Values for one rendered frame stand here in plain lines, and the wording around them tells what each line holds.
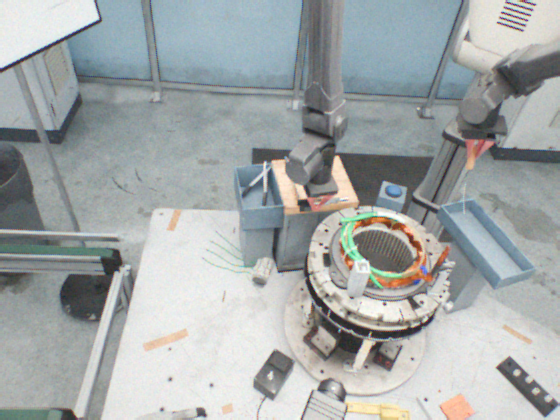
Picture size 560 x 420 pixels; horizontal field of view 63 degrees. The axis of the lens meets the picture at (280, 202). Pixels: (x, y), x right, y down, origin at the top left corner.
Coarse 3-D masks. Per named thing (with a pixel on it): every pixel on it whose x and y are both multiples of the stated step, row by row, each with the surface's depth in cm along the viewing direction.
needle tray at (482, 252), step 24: (456, 216) 124; (480, 216) 123; (456, 240) 118; (480, 240) 119; (504, 240) 116; (456, 264) 122; (480, 264) 111; (504, 264) 114; (528, 264) 110; (456, 288) 124; (480, 288) 126
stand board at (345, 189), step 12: (336, 156) 132; (276, 168) 126; (336, 168) 128; (288, 180) 123; (336, 180) 125; (348, 180) 125; (288, 192) 120; (300, 192) 120; (348, 192) 122; (288, 204) 117; (336, 204) 118; (348, 204) 119
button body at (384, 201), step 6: (384, 186) 129; (402, 186) 130; (384, 192) 128; (378, 198) 127; (384, 198) 126; (390, 198) 126; (396, 198) 126; (402, 198) 126; (378, 204) 128; (384, 204) 128; (390, 204) 127; (396, 204) 126; (402, 204) 125; (396, 210) 128
